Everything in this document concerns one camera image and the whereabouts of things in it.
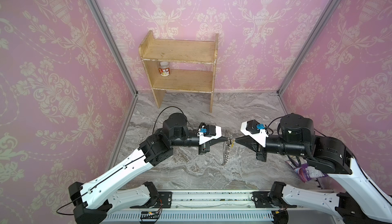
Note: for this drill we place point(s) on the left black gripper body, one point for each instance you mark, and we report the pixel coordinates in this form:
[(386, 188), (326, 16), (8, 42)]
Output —
[(203, 147)]

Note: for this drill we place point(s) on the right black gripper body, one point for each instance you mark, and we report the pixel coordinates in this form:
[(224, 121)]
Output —
[(261, 150)]

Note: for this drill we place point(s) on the silver metal key holder plate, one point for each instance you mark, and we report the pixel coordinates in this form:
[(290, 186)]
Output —
[(226, 151)]

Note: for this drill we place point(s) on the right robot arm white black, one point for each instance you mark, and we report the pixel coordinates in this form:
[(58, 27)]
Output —
[(363, 202)]

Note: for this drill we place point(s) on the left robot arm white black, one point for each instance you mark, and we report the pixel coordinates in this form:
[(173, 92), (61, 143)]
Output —
[(94, 200)]

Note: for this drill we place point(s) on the purple snack packet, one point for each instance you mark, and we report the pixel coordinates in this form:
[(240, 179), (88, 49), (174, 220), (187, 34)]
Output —
[(306, 173)]

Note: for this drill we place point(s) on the white jar red label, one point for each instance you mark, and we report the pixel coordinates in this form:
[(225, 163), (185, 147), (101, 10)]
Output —
[(164, 69)]

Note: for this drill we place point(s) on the wooden two-tier shelf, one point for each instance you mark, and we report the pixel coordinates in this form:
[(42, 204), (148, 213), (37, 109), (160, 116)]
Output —
[(153, 51)]

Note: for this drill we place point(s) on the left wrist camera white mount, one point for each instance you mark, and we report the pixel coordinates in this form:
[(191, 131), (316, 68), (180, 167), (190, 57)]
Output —
[(207, 133)]

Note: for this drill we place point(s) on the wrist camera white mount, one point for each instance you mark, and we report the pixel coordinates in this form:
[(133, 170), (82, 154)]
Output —
[(207, 133), (256, 131)]

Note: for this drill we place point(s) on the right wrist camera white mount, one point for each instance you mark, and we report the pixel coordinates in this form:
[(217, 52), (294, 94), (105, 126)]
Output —
[(256, 131)]

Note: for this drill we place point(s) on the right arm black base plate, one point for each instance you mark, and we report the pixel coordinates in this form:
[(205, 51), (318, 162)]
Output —
[(265, 199)]

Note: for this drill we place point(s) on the aluminium front rail frame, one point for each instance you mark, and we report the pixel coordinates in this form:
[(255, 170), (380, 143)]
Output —
[(220, 206)]

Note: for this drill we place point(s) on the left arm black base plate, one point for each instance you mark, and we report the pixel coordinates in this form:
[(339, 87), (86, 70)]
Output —
[(163, 200)]

